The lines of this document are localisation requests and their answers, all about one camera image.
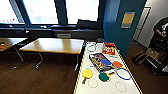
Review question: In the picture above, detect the yellow gaming table white top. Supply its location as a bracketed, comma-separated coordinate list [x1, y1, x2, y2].
[72, 40, 144, 94]

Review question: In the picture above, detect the clear glass bowl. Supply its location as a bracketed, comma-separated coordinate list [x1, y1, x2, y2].
[85, 43, 98, 54]

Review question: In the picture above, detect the small grey box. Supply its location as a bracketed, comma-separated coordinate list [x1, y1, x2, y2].
[96, 37, 106, 44]

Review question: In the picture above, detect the dark sofa cushion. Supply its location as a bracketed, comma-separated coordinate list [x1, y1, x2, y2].
[76, 18, 103, 31]

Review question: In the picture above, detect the grey chair back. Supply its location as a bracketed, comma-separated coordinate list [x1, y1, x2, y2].
[56, 33, 72, 40]

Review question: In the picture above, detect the red game box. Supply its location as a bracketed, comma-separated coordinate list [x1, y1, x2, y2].
[101, 42, 117, 57]

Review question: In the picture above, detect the blue plastic bowl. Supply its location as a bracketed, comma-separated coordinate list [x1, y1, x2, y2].
[100, 59, 113, 67]

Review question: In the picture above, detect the yellow round paddle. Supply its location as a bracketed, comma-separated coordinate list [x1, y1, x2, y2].
[81, 68, 95, 85]

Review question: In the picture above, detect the wooden work table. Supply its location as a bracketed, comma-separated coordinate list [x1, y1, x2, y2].
[18, 37, 86, 70]
[0, 37, 28, 70]

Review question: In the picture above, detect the dark green round paddle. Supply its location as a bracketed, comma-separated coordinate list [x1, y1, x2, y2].
[98, 72, 111, 83]

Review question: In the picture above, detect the bright window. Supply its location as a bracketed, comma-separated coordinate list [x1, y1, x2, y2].
[21, 0, 60, 26]
[65, 0, 101, 25]
[0, 0, 20, 24]

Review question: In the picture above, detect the orange plastic bowl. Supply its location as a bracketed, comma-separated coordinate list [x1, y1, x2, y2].
[111, 60, 124, 69]

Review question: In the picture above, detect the white bowl blue rim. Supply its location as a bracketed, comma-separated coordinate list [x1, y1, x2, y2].
[115, 67, 132, 81]

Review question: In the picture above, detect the brown black backpack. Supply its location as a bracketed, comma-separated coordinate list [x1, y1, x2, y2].
[131, 50, 149, 66]

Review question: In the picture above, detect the person in dark shirt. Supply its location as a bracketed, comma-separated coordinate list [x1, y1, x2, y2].
[152, 16, 168, 43]

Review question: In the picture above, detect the red flat item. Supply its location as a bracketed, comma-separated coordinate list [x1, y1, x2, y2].
[0, 43, 7, 50]

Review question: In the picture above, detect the yellow wall sign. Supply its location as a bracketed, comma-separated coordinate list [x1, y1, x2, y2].
[120, 11, 136, 30]

